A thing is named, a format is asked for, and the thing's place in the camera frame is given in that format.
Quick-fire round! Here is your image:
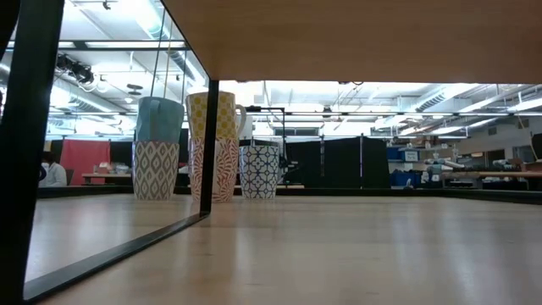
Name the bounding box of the grey diamond pattern mug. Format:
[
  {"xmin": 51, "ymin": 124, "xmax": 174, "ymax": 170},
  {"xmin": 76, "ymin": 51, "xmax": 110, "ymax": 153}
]
[{"xmin": 131, "ymin": 141, "xmax": 180, "ymax": 202}]

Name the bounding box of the person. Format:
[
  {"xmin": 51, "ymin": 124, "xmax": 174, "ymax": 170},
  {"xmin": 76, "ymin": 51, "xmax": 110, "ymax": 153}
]
[{"xmin": 38, "ymin": 151, "xmax": 69, "ymax": 188}]

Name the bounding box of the black overhead cable bundle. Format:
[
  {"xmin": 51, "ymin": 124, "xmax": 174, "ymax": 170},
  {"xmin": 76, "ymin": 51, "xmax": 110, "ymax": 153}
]
[{"xmin": 56, "ymin": 53, "xmax": 96, "ymax": 86}]

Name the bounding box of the plain blue mug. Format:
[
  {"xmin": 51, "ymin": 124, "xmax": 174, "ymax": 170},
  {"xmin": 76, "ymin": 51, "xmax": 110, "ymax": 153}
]
[{"xmin": 135, "ymin": 96, "xmax": 186, "ymax": 144}]

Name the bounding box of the yellow dotted white mug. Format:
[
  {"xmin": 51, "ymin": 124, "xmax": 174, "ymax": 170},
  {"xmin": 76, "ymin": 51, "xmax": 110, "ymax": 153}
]
[{"xmin": 185, "ymin": 91, "xmax": 247, "ymax": 140}]

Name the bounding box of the black monitor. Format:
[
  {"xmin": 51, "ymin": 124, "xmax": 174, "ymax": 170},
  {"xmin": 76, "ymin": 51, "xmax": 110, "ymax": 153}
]
[{"xmin": 178, "ymin": 128, "xmax": 190, "ymax": 164}]

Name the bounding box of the red leaf pattern mug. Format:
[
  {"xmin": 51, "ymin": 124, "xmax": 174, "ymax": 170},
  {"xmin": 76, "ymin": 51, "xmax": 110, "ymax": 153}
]
[{"xmin": 188, "ymin": 136, "xmax": 241, "ymax": 203}]

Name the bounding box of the long wooden workbench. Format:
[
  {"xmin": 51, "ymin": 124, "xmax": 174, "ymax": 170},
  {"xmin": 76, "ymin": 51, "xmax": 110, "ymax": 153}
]
[{"xmin": 440, "ymin": 170, "xmax": 542, "ymax": 191}]

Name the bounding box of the black partition panel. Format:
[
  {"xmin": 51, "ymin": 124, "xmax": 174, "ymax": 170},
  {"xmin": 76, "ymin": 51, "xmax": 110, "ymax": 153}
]
[
  {"xmin": 323, "ymin": 136, "xmax": 362, "ymax": 190},
  {"xmin": 362, "ymin": 136, "xmax": 391, "ymax": 190},
  {"xmin": 286, "ymin": 141, "xmax": 323, "ymax": 190}
]

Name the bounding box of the blue tile pattern mug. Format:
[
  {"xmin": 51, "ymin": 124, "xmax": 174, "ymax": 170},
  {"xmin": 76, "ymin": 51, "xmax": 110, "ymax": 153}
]
[{"xmin": 238, "ymin": 139, "xmax": 281, "ymax": 200}]

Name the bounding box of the blue storage bin with label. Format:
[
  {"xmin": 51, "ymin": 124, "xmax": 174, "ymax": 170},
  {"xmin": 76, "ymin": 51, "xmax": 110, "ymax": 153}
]
[{"xmin": 387, "ymin": 147, "xmax": 420, "ymax": 163}]

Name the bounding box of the grey overhead frame bar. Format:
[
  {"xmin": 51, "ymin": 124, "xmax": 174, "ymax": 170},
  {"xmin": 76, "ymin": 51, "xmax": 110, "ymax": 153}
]
[{"xmin": 6, "ymin": 39, "xmax": 188, "ymax": 53}]

